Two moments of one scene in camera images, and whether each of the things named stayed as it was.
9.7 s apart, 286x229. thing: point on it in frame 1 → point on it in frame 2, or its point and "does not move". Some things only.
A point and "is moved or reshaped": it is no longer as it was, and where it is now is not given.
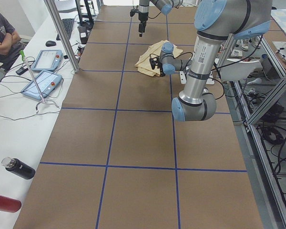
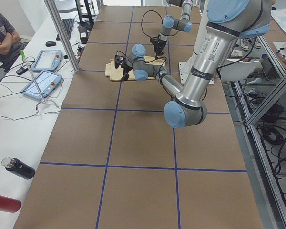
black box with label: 83,34 does not move
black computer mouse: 49,43 does not move
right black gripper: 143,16 → 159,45
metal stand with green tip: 22,53 does not move
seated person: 5,43 does not move
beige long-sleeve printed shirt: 145,65 is moved or reshaped
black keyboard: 68,24 does not move
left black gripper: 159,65 → 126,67
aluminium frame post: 53,8 does not move
